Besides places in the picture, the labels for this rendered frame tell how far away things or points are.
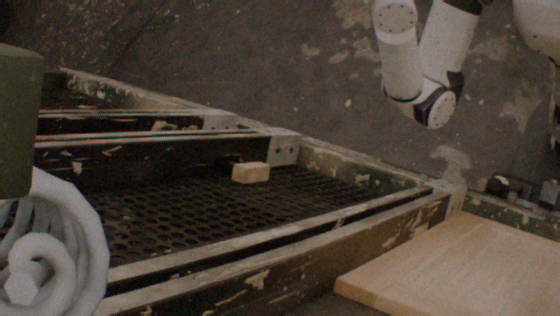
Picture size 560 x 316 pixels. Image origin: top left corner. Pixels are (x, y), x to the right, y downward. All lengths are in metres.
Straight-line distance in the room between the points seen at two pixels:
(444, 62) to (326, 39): 1.82
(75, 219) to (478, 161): 2.13
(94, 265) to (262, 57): 2.69
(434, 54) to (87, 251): 0.87
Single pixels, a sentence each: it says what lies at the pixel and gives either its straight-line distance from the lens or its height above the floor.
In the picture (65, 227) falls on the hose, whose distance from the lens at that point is 0.21.
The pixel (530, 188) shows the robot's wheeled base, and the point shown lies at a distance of 1.97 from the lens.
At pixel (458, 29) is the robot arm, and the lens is 1.00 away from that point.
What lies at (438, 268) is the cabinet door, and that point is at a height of 1.22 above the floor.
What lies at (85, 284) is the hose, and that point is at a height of 1.82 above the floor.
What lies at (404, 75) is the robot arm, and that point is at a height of 1.25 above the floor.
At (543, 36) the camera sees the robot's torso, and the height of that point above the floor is 1.26.
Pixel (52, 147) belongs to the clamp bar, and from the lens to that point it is 0.82.
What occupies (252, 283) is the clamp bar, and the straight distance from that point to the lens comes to 0.51.
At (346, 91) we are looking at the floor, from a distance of 2.56.
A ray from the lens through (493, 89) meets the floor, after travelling 2.46.
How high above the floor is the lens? 1.97
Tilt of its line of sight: 53 degrees down
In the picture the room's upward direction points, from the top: 34 degrees counter-clockwise
